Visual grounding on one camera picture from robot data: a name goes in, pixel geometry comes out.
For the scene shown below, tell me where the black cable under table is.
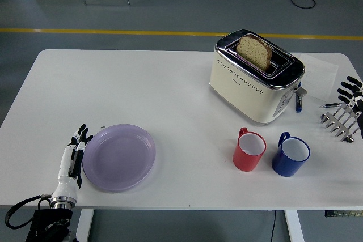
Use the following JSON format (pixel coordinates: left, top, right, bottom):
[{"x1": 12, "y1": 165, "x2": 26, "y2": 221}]
[{"x1": 269, "y1": 210, "x2": 277, "y2": 242}]

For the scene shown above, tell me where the table height control panel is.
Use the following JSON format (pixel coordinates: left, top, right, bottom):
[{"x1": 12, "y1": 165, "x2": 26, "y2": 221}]
[{"x1": 324, "y1": 210, "x2": 363, "y2": 218}]

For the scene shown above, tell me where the metal toast rack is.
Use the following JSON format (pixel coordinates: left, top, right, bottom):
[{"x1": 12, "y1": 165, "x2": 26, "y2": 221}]
[{"x1": 320, "y1": 103, "x2": 361, "y2": 143}]

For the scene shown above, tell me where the white table leg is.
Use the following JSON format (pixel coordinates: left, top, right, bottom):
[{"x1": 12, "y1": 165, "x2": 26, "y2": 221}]
[
  {"x1": 284, "y1": 210, "x2": 306, "y2": 242},
  {"x1": 73, "y1": 209, "x2": 94, "y2": 242}
]

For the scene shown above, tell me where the black pen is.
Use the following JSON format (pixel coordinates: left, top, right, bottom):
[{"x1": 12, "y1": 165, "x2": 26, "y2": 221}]
[{"x1": 319, "y1": 101, "x2": 341, "y2": 109}]

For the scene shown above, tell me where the white paper sheet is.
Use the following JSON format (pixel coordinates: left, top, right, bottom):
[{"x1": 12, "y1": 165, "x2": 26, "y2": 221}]
[{"x1": 297, "y1": 53, "x2": 340, "y2": 101}]

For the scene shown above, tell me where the blue mug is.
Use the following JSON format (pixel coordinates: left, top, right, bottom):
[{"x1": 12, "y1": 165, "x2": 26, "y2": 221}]
[{"x1": 271, "y1": 131, "x2": 311, "y2": 177}]

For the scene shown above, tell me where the blue marker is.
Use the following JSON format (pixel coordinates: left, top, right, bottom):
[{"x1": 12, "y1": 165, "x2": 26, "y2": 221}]
[{"x1": 294, "y1": 88, "x2": 303, "y2": 113}]

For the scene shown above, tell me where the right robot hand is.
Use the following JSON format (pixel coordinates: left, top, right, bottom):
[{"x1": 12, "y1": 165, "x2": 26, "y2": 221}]
[{"x1": 337, "y1": 75, "x2": 363, "y2": 140}]

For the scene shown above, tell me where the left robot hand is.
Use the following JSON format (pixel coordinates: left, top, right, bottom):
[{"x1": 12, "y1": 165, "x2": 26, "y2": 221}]
[{"x1": 52, "y1": 124, "x2": 94, "y2": 199}]

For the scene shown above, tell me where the purple plate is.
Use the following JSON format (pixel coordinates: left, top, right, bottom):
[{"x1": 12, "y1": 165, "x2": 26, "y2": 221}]
[{"x1": 82, "y1": 124, "x2": 157, "y2": 192}]

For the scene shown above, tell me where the cream and chrome toaster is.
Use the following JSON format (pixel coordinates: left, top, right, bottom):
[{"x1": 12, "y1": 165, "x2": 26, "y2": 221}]
[{"x1": 209, "y1": 29, "x2": 307, "y2": 126}]

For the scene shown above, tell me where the bread slice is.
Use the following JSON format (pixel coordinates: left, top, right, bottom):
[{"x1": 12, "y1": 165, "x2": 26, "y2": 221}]
[{"x1": 236, "y1": 34, "x2": 272, "y2": 72}]

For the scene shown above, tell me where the red mug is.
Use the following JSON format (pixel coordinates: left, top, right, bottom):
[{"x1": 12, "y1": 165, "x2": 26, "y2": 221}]
[{"x1": 233, "y1": 127, "x2": 267, "y2": 172}]

